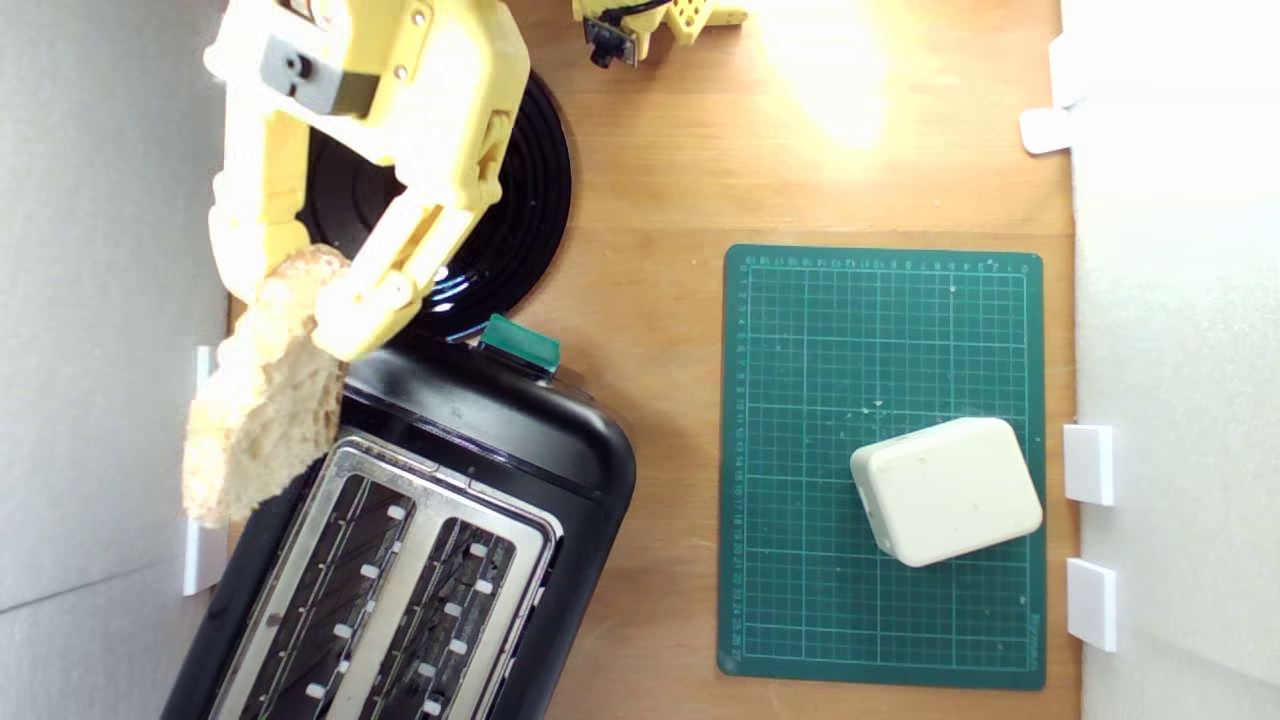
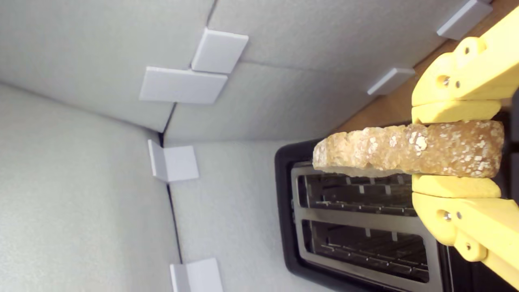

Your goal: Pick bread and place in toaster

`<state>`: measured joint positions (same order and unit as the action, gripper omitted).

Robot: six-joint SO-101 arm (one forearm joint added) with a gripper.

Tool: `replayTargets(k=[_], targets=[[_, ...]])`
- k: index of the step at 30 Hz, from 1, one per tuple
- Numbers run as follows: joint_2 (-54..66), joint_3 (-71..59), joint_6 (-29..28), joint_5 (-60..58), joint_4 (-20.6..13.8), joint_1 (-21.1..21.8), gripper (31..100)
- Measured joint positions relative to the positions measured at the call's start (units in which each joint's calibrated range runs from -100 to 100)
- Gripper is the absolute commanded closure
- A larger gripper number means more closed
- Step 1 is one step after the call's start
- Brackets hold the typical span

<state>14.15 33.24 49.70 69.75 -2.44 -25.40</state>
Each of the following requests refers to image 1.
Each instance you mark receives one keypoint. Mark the green cutting mat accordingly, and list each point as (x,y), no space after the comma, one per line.
(800,450)

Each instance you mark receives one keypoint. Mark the black round plate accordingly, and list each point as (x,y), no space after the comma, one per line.
(520,200)

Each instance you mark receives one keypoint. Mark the green toaster lever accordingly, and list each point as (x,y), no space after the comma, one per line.
(520,343)

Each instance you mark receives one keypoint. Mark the white wall clip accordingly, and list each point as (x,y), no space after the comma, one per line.
(202,362)
(1092,604)
(1045,130)
(205,565)
(1090,464)

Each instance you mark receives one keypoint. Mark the brown bread slice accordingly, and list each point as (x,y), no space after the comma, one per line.
(270,420)

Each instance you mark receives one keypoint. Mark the white block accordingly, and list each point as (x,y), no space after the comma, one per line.
(945,490)

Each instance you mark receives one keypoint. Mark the black two-slot toaster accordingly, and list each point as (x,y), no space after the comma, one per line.
(480,410)

